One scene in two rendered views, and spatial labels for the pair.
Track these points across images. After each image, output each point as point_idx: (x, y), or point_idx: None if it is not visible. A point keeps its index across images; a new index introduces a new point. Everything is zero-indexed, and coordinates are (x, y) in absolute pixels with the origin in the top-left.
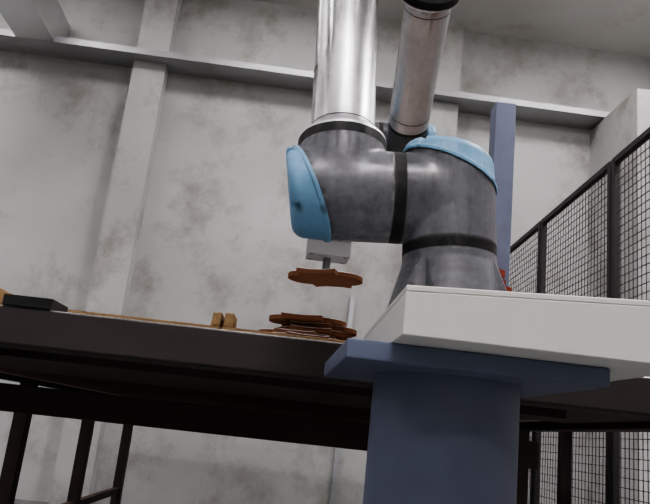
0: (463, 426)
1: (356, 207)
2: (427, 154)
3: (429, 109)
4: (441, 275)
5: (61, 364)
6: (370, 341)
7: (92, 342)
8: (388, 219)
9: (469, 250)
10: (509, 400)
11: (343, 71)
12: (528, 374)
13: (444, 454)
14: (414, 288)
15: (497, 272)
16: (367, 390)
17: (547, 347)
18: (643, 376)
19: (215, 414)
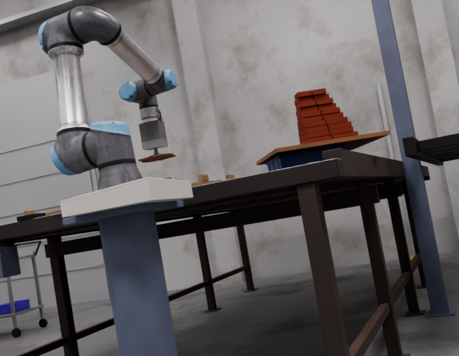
0: (114, 234)
1: (74, 162)
2: (92, 132)
3: (152, 70)
4: (102, 181)
5: (68, 231)
6: (68, 217)
7: (49, 226)
8: (87, 162)
9: (110, 167)
10: (133, 220)
11: (62, 104)
12: (117, 214)
13: (111, 246)
14: (61, 201)
15: (126, 170)
16: (182, 207)
17: (103, 208)
18: (166, 199)
19: (194, 222)
